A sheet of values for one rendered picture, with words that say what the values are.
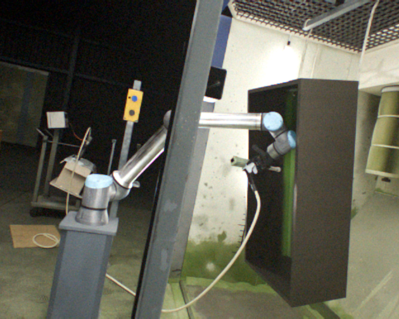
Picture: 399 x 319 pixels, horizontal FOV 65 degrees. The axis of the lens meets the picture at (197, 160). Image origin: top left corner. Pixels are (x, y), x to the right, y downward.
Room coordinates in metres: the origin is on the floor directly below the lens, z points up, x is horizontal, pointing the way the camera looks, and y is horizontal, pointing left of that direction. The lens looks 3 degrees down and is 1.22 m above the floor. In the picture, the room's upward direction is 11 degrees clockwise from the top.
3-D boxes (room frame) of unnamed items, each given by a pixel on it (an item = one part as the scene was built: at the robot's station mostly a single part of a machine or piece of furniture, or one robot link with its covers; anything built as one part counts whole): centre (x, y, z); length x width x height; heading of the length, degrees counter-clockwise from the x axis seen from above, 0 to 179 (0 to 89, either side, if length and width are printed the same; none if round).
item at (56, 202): (3.90, 1.59, 0.64); 0.73 x 0.50 x 1.27; 104
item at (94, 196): (1.87, 0.54, 0.83); 0.17 x 0.15 x 0.18; 164
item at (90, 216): (1.86, 0.55, 0.69); 0.19 x 0.19 x 0.10
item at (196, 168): (2.72, 0.05, 1.14); 0.18 x 0.18 x 2.29; 12
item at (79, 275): (1.86, 0.55, 0.32); 0.31 x 0.31 x 0.64; 12
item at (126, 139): (2.75, 0.63, 0.82); 0.06 x 0.06 x 1.64; 12
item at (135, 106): (2.69, 0.62, 1.42); 0.12 x 0.06 x 0.26; 102
